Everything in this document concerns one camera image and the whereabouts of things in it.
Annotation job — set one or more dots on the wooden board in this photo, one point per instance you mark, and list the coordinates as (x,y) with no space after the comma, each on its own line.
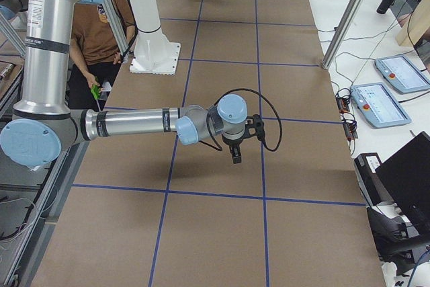
(416,26)

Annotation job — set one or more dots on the near teach pendant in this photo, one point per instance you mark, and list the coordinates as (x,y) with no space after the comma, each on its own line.
(379,107)

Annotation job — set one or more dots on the teach pendant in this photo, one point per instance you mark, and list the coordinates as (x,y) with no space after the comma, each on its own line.
(379,107)
(402,74)

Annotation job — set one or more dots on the green handled tool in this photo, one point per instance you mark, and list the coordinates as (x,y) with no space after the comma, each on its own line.
(95,91)

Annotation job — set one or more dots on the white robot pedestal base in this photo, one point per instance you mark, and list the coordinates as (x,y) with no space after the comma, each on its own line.
(153,52)

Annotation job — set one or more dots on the black computer box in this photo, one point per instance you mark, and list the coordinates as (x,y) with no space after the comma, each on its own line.
(372,188)

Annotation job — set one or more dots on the aluminium frame post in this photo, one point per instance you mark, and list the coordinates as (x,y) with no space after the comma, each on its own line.
(342,29)

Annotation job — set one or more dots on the aluminium side frame strut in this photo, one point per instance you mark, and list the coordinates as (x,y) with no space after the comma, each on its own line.
(114,20)

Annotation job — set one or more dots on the orange electronics board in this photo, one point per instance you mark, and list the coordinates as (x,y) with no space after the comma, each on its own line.
(343,104)

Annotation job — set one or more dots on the person in brown shirt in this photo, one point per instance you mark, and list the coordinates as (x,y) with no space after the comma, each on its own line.
(95,55)

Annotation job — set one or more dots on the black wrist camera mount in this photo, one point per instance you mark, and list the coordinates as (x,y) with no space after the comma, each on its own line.
(255,127)

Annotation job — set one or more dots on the far teach pendant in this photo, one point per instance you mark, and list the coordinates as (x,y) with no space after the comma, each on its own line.
(402,74)

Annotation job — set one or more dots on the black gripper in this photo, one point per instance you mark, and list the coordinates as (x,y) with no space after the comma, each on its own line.
(232,143)

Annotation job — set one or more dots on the black laptop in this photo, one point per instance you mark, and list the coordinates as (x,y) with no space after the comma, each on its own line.
(405,175)

